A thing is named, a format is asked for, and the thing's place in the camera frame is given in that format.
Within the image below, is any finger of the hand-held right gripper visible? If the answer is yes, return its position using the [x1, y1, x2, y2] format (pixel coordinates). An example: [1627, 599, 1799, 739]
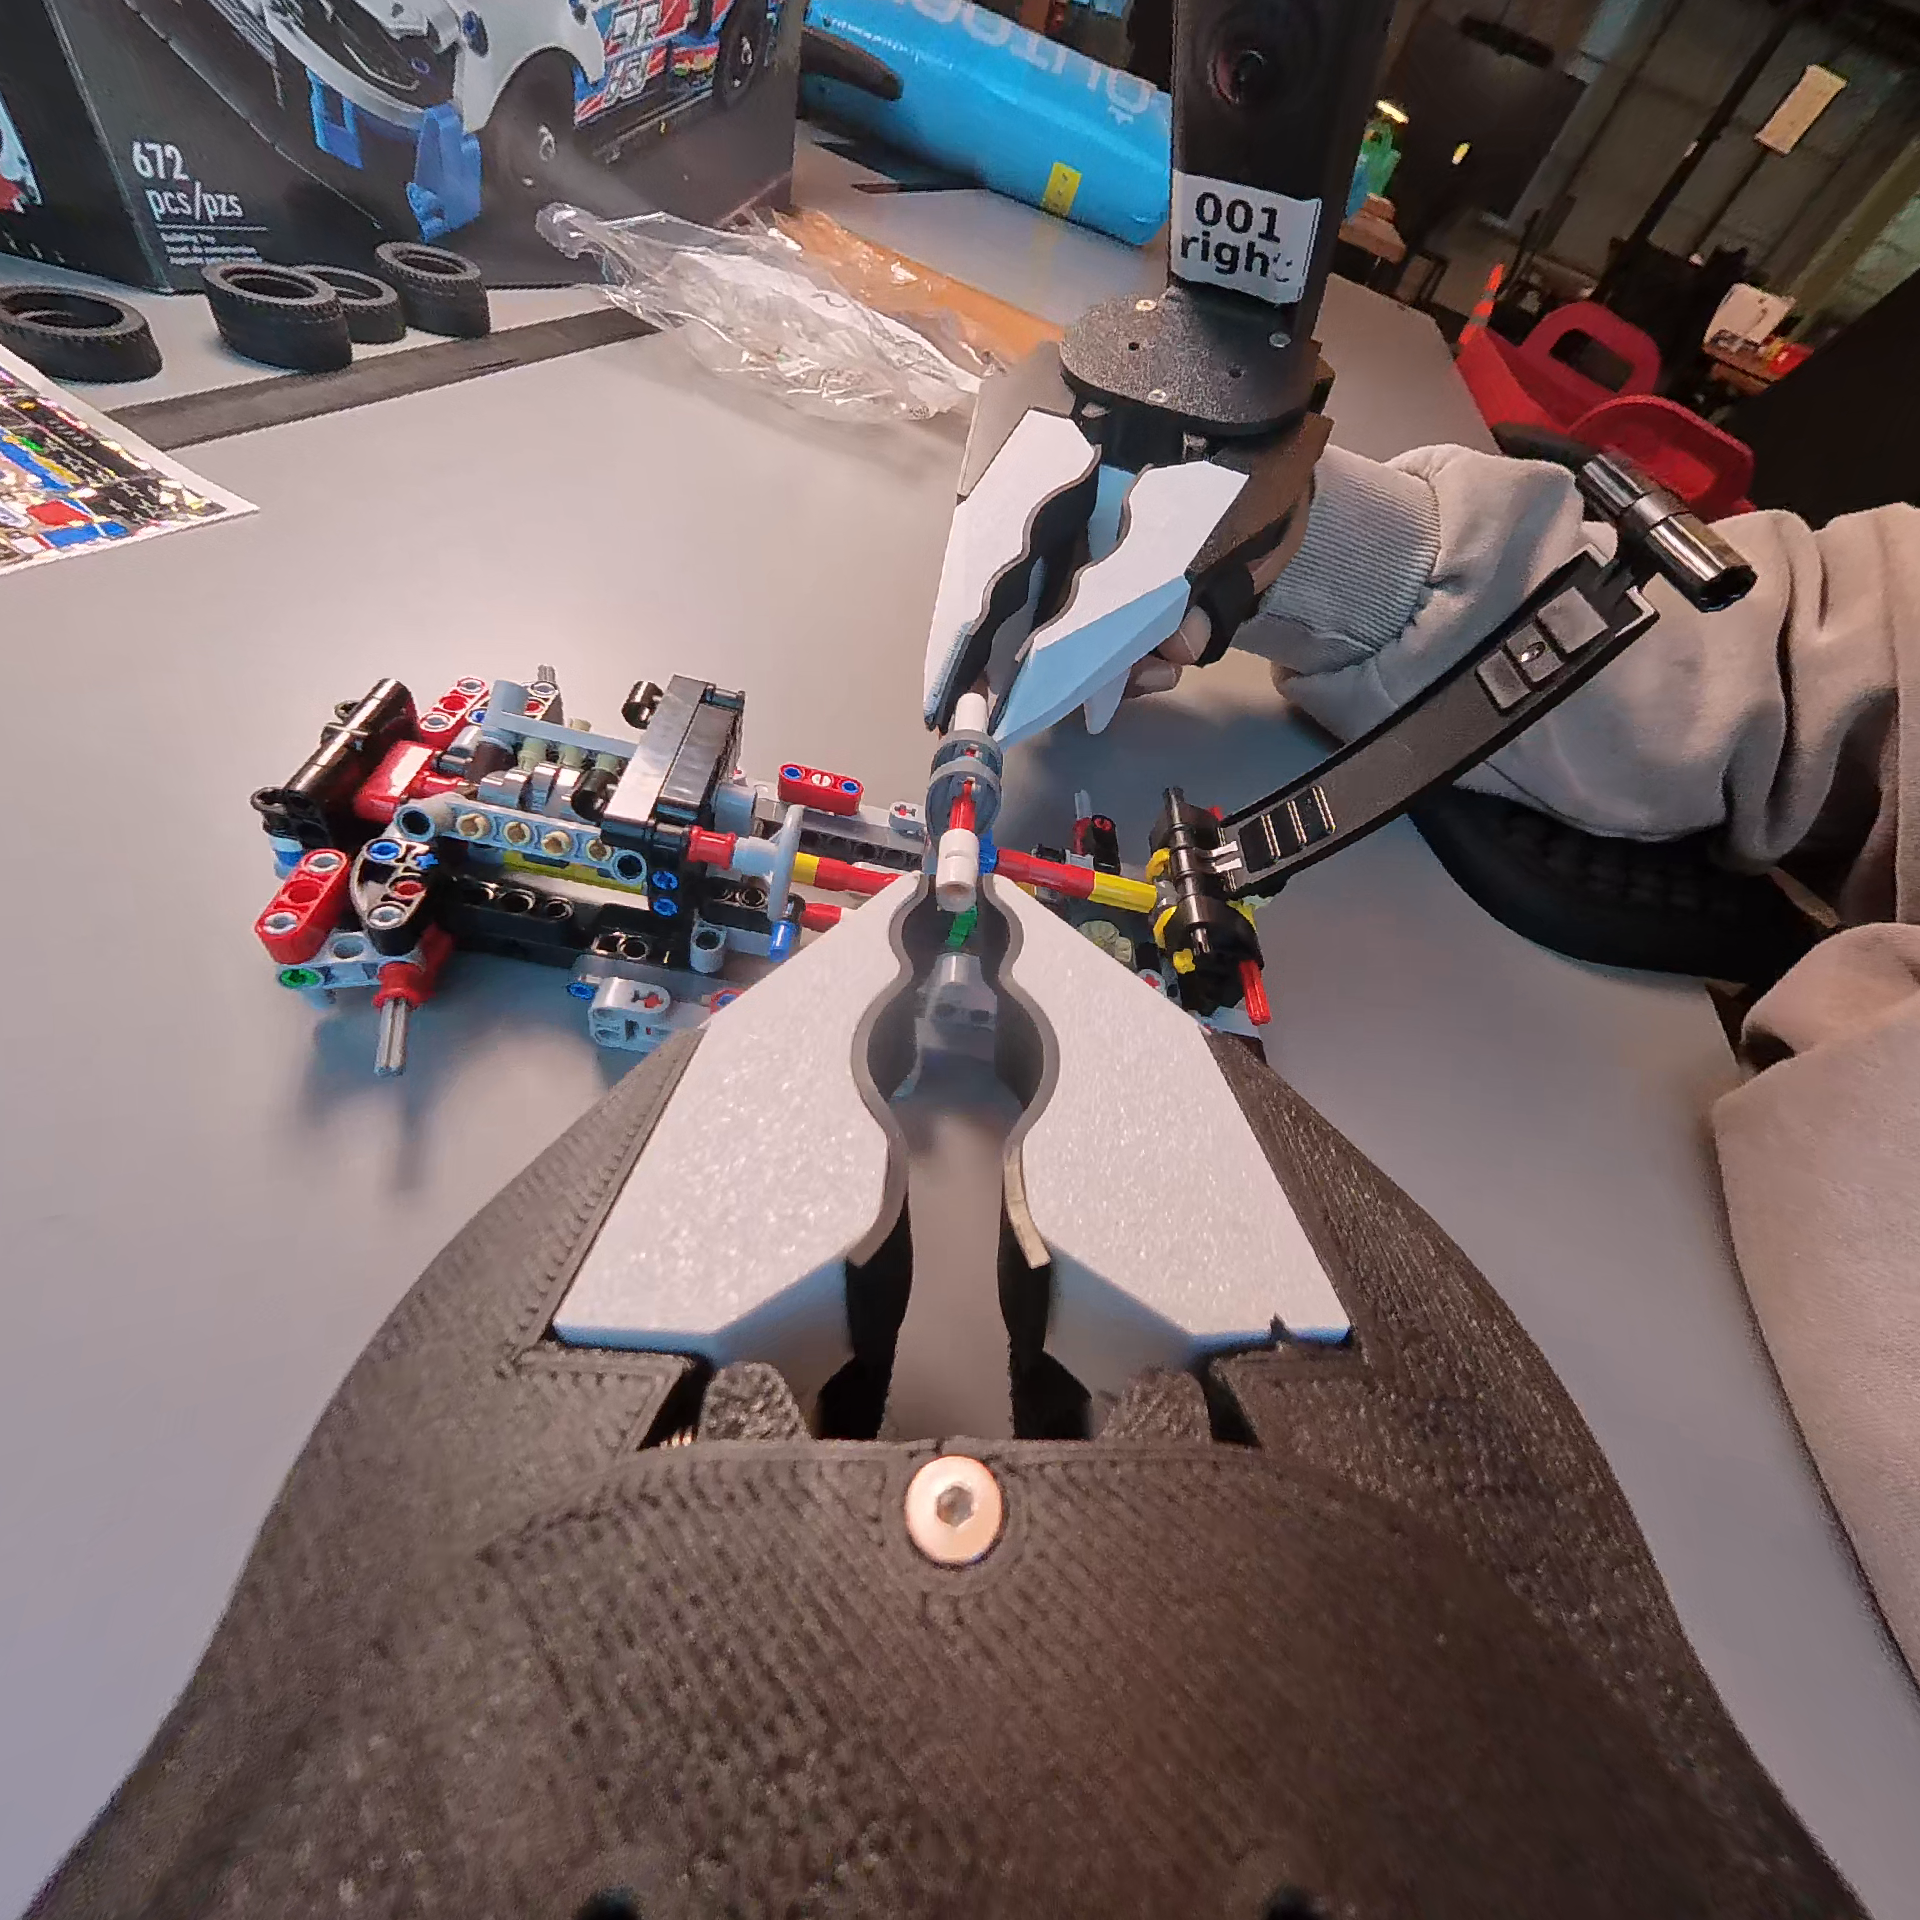
[991, 458, 1256, 751]
[919, 405, 1105, 735]

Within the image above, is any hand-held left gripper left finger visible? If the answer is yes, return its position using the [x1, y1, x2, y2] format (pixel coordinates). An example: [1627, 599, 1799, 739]
[551, 878, 922, 1379]

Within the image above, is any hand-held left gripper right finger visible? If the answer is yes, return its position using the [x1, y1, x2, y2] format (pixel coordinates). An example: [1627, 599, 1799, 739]
[997, 885, 1353, 1379]

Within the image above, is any multicoloured lego car chassis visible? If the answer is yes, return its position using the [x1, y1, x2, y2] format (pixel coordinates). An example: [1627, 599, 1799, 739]
[248, 660, 1277, 1082]

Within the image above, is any person's right forearm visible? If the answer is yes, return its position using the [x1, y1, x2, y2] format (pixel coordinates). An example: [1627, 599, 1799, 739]
[1252, 440, 1920, 903]

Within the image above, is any black rubber lego tyre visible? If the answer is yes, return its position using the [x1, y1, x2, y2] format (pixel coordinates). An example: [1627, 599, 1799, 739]
[0, 285, 165, 384]
[200, 262, 354, 375]
[307, 262, 410, 347]
[376, 240, 495, 338]

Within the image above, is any black lego set box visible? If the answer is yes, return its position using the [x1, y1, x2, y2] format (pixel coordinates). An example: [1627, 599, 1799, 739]
[0, 0, 805, 295]

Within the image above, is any person's right hand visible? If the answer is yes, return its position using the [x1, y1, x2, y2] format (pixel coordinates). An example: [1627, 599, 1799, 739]
[1119, 608, 1220, 707]

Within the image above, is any clear plastic bag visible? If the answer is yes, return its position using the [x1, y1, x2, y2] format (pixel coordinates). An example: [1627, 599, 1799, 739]
[538, 202, 1000, 429]

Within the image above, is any blue padded roll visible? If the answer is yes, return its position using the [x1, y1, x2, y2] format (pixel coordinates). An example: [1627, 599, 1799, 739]
[802, 0, 1173, 242]

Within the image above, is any red plastic bin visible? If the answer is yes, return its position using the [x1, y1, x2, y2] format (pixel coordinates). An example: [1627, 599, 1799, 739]
[1457, 298, 1757, 518]

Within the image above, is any black mesh pad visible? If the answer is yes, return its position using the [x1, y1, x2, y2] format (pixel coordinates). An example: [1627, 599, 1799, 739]
[1411, 780, 1848, 986]

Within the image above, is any holographic sticker sheet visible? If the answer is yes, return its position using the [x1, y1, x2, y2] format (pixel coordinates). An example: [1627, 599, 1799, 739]
[0, 359, 260, 579]

